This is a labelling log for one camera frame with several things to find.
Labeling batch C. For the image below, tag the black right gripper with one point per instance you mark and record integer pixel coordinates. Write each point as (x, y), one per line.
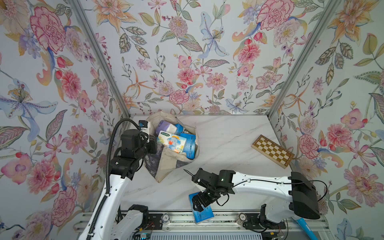
(205, 203)

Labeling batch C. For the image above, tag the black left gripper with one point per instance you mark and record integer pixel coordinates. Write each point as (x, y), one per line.
(153, 144)

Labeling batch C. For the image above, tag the cream canvas tote bag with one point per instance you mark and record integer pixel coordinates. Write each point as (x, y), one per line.
(165, 160)

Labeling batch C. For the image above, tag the purple tissue pack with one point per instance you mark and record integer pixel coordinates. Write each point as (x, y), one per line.
(166, 127)

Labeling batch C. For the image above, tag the colourful tissue pack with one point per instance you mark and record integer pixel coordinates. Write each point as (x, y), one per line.
(173, 142)

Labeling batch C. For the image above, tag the blue floral tissue pack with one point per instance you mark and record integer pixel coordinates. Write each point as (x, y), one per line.
(202, 216)

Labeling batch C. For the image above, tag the blue barcode tissue pack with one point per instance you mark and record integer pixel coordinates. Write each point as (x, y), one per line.
(190, 145)

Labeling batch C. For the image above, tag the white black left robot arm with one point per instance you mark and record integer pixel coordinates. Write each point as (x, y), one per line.
(122, 168)

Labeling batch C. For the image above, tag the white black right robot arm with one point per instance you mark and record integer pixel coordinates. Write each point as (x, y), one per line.
(292, 196)

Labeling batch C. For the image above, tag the wooden chess board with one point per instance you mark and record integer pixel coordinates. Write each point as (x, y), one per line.
(273, 151)

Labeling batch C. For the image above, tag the blue microphone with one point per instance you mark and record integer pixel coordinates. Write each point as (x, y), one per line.
(303, 224)

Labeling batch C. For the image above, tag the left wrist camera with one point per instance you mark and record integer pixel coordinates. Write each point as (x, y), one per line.
(145, 126)

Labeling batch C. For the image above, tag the metal base rail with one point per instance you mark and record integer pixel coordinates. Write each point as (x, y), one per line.
(225, 225)

